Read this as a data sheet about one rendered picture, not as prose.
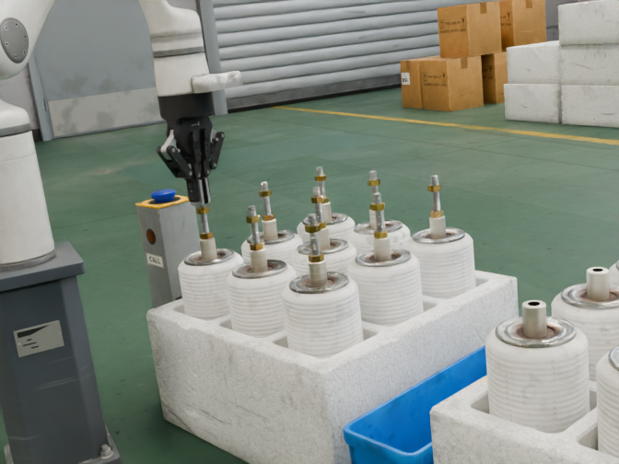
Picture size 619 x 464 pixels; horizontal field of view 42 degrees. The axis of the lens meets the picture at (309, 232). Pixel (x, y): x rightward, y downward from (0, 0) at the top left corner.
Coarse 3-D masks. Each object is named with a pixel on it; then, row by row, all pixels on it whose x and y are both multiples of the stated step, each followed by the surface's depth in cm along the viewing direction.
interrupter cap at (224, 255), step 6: (198, 252) 120; (216, 252) 119; (222, 252) 118; (228, 252) 118; (234, 252) 117; (186, 258) 117; (192, 258) 117; (198, 258) 118; (216, 258) 117; (222, 258) 115; (228, 258) 115; (186, 264) 115; (192, 264) 114; (198, 264) 113; (204, 264) 113; (210, 264) 113
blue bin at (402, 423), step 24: (480, 360) 107; (432, 384) 100; (456, 384) 104; (384, 408) 94; (408, 408) 97; (360, 432) 92; (384, 432) 95; (408, 432) 98; (360, 456) 89; (384, 456) 85; (408, 456) 83; (432, 456) 84
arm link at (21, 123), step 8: (0, 104) 102; (8, 104) 104; (0, 112) 99; (8, 112) 100; (16, 112) 101; (24, 112) 102; (0, 120) 99; (8, 120) 100; (16, 120) 100; (24, 120) 102; (0, 128) 99; (8, 128) 100; (16, 128) 100; (24, 128) 102; (0, 136) 99
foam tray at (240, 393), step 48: (480, 288) 112; (192, 336) 111; (240, 336) 105; (384, 336) 99; (432, 336) 104; (480, 336) 111; (192, 384) 114; (240, 384) 104; (288, 384) 96; (336, 384) 92; (384, 384) 98; (192, 432) 118; (240, 432) 107; (288, 432) 99; (336, 432) 93
